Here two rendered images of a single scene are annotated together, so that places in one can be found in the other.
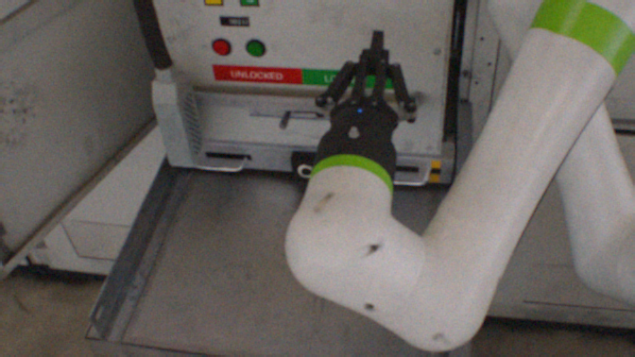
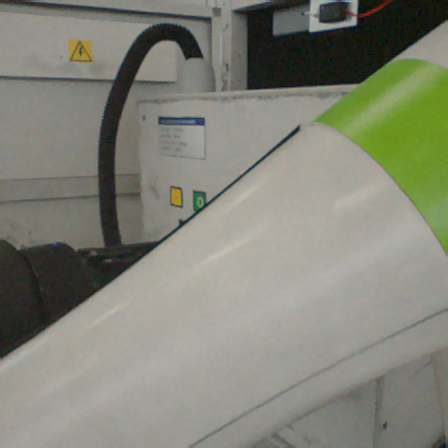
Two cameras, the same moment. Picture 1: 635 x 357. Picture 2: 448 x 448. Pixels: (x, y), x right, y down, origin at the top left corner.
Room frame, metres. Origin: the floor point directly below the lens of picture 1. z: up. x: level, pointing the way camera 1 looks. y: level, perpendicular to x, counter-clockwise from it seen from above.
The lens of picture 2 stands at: (0.38, -0.36, 1.36)
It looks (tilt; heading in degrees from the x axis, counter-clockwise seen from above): 13 degrees down; 36
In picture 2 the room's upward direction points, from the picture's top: straight up
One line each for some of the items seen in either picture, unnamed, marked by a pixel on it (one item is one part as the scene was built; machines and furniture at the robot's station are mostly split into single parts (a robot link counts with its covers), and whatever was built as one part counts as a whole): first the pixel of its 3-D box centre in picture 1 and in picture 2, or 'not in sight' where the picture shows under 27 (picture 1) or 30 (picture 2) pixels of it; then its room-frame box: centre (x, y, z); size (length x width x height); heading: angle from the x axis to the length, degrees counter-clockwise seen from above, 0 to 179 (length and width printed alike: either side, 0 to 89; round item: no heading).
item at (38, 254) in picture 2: (362, 125); (82, 285); (0.61, -0.06, 1.23); 0.09 x 0.08 x 0.07; 167
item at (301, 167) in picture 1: (307, 166); not in sight; (0.90, 0.02, 0.90); 0.06 x 0.03 x 0.05; 77
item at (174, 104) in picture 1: (179, 116); not in sight; (0.90, 0.24, 1.04); 0.08 x 0.05 x 0.17; 167
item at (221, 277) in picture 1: (306, 213); not in sight; (0.85, 0.03, 0.82); 0.68 x 0.62 x 0.06; 167
